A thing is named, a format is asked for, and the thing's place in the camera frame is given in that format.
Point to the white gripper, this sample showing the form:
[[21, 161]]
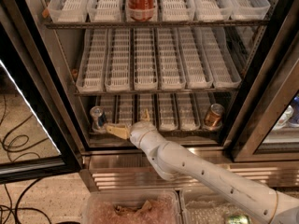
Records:
[[140, 132]]

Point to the blue silver redbull can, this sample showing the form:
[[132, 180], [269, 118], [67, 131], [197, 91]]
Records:
[[99, 119]]

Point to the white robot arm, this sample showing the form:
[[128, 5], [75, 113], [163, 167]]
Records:
[[169, 159]]

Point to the steel fridge bottom grille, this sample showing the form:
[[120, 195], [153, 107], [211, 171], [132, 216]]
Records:
[[130, 169]]

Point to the copper orange can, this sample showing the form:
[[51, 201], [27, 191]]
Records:
[[213, 117]]

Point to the open glass fridge door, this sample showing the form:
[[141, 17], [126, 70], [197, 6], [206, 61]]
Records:
[[40, 114]]

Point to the red cola can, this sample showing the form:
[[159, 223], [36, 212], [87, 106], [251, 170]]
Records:
[[140, 10]]

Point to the right closed fridge door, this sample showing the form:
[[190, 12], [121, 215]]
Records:
[[260, 132]]

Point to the green can in bin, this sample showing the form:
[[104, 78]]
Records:
[[238, 219]]

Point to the left clear plastic bin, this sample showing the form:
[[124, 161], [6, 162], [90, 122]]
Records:
[[136, 206]]

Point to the clear plastic bin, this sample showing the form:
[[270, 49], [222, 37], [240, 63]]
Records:
[[136, 206], [201, 205]]

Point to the right clear plastic bin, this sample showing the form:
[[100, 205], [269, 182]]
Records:
[[201, 205]]

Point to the white bottle behind door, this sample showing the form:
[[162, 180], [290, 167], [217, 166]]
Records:
[[285, 117]]

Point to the bottom wire fridge shelf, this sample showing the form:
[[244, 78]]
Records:
[[175, 133]]

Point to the wire fridge shelf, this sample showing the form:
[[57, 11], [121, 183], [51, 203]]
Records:
[[153, 24], [175, 133], [98, 93]]

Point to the middle wire fridge shelf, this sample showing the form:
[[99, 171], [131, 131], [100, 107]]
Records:
[[98, 93]]

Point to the top wire fridge shelf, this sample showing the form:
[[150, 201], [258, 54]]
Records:
[[153, 24]]

